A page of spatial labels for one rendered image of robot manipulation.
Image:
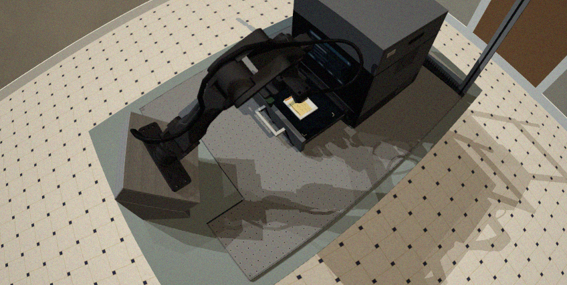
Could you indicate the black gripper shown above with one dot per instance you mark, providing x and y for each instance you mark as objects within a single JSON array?
[{"x": 273, "y": 91}]

